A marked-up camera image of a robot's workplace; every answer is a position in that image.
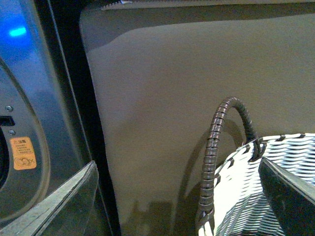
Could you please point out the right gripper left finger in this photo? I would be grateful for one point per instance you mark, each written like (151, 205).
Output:
(65, 212)

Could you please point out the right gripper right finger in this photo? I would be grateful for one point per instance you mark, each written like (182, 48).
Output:
(291, 198)

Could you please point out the silver front-load washing machine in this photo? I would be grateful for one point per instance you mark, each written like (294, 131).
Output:
(46, 94)

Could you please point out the black and white woven basket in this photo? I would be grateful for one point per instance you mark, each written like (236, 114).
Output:
(240, 206)

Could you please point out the orange warning sticker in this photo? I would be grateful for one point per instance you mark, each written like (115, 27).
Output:
(23, 153)

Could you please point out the dark wrapped basket handle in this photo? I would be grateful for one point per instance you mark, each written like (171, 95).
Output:
(206, 210)

